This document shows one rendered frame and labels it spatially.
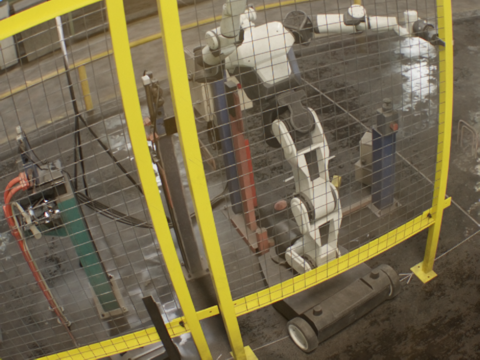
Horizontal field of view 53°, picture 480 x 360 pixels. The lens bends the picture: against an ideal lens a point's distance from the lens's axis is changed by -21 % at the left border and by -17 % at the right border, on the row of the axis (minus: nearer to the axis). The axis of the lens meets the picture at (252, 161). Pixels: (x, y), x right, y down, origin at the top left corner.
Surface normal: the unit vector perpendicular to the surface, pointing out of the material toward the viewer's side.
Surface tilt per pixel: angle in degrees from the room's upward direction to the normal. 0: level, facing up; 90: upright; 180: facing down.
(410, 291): 0
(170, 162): 90
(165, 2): 90
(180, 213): 90
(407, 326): 0
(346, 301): 0
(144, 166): 90
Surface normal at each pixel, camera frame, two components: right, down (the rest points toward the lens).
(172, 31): 0.42, 0.46
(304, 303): -0.11, -0.83
